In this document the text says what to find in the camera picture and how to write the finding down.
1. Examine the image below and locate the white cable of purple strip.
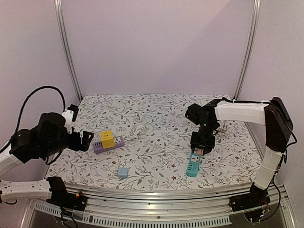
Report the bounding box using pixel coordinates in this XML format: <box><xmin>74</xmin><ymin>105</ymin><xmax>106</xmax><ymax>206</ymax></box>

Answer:
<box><xmin>125</xmin><ymin>115</ymin><xmax>148</xmax><ymax>141</ymax></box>

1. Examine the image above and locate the aluminium corner post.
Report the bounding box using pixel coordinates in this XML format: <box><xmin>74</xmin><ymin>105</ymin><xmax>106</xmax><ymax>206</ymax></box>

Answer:
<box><xmin>233</xmin><ymin>0</ymin><xmax>261</xmax><ymax>99</ymax></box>
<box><xmin>54</xmin><ymin>0</ymin><xmax>83</xmax><ymax>101</ymax></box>

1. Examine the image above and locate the floral table mat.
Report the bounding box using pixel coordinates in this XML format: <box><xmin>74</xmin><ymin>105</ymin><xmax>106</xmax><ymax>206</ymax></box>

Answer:
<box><xmin>46</xmin><ymin>94</ymin><xmax>262</xmax><ymax>191</ymax></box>

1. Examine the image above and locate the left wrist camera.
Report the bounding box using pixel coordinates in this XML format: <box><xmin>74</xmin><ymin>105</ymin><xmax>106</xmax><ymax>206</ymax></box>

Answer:
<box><xmin>62</xmin><ymin>104</ymin><xmax>79</xmax><ymax>134</ymax></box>

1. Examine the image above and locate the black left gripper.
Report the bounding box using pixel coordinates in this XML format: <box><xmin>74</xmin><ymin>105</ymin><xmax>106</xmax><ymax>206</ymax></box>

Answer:
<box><xmin>43</xmin><ymin>128</ymin><xmax>95</xmax><ymax>157</ymax></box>

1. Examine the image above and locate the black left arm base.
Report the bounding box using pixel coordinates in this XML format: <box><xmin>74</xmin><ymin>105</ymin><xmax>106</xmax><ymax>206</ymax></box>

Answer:
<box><xmin>46</xmin><ymin>177</ymin><xmax>88</xmax><ymax>211</ymax></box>

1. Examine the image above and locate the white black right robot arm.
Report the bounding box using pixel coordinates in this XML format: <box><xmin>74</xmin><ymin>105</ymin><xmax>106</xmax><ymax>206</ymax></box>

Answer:
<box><xmin>185</xmin><ymin>97</ymin><xmax>297</xmax><ymax>207</ymax></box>

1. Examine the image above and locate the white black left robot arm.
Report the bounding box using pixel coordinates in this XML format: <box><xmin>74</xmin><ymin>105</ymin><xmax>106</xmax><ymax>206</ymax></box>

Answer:
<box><xmin>0</xmin><ymin>85</ymin><xmax>94</xmax><ymax>208</ymax></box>

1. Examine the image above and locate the aluminium front rail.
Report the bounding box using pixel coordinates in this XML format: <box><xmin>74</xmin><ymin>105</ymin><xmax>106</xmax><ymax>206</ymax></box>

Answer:
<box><xmin>21</xmin><ymin>184</ymin><xmax>297</xmax><ymax>228</ymax></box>

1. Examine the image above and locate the left aluminium corner post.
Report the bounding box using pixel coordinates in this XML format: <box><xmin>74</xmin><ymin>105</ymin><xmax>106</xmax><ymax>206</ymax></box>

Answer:
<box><xmin>54</xmin><ymin>0</ymin><xmax>83</xmax><ymax>101</ymax></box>

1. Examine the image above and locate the purple power strip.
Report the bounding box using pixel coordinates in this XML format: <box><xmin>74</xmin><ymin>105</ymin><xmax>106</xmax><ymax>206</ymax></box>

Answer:
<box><xmin>93</xmin><ymin>136</ymin><xmax>124</xmax><ymax>154</ymax></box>

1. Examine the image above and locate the right aluminium corner post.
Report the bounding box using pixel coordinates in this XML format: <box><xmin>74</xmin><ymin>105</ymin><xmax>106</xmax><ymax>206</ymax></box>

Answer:
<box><xmin>233</xmin><ymin>0</ymin><xmax>261</xmax><ymax>99</ymax></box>

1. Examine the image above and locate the pink cube adapter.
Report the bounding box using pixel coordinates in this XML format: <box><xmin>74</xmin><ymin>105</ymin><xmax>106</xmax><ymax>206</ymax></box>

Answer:
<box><xmin>194</xmin><ymin>148</ymin><xmax>204</xmax><ymax>156</ymax></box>

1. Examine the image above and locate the white cable of teal strip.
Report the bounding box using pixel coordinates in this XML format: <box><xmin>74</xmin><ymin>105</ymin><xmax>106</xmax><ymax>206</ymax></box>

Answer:
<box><xmin>215</xmin><ymin>122</ymin><xmax>228</xmax><ymax>133</ymax></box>

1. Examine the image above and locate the teal power strip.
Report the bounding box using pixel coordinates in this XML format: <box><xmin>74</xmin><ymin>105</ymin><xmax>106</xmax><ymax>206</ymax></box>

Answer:
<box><xmin>186</xmin><ymin>152</ymin><xmax>201</xmax><ymax>177</ymax></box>

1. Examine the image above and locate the yellow cube plug adapter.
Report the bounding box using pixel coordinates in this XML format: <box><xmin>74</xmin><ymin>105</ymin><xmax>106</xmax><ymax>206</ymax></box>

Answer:
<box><xmin>100</xmin><ymin>131</ymin><xmax>115</xmax><ymax>149</ymax></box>

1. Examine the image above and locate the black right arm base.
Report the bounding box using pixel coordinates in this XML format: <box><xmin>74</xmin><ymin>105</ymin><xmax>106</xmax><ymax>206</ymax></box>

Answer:
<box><xmin>228</xmin><ymin>183</ymin><xmax>270</xmax><ymax>223</ymax></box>

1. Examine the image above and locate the blue cube adapter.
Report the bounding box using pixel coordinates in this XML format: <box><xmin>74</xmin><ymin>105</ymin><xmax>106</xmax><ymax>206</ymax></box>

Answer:
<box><xmin>117</xmin><ymin>168</ymin><xmax>129</xmax><ymax>179</ymax></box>

